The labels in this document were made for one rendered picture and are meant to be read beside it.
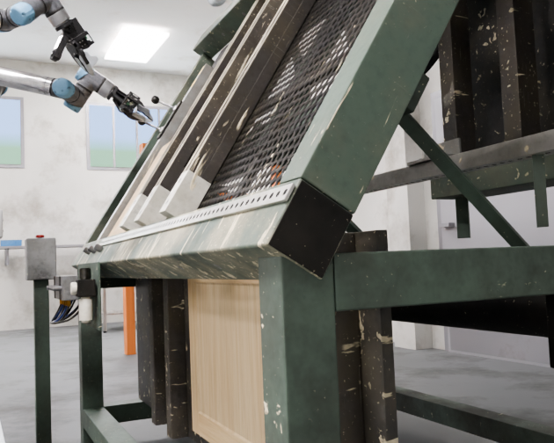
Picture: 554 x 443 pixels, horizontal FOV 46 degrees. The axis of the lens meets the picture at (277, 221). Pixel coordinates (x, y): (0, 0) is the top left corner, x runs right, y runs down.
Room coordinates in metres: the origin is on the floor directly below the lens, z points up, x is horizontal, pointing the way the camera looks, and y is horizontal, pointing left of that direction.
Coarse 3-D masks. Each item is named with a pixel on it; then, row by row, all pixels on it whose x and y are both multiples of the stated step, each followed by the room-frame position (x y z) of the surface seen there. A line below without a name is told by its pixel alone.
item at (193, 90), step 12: (204, 72) 2.91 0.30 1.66; (192, 84) 2.92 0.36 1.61; (192, 96) 2.88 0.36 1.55; (180, 108) 2.86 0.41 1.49; (180, 120) 2.86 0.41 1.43; (168, 132) 2.83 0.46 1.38; (156, 144) 2.83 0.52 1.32; (156, 156) 2.81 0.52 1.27; (144, 168) 2.79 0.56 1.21; (132, 192) 2.76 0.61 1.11; (120, 204) 2.74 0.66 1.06; (108, 228) 2.72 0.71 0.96
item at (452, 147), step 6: (456, 138) 1.60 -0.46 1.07; (438, 144) 1.66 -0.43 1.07; (444, 144) 1.64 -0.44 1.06; (450, 144) 1.62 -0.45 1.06; (456, 144) 1.60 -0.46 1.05; (444, 150) 1.64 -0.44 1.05; (450, 150) 1.62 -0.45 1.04; (456, 150) 1.60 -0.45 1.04; (426, 156) 1.71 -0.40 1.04; (414, 162) 1.66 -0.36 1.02; (420, 162) 1.64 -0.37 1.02
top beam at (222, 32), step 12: (240, 0) 2.60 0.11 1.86; (252, 0) 2.56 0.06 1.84; (228, 12) 2.73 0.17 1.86; (240, 12) 2.68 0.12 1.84; (216, 24) 2.86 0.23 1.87; (228, 24) 2.81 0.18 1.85; (240, 24) 2.76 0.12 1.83; (204, 36) 3.04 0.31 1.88; (216, 36) 2.96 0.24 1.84; (228, 36) 2.91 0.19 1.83; (204, 48) 3.12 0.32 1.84; (216, 48) 3.06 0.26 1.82
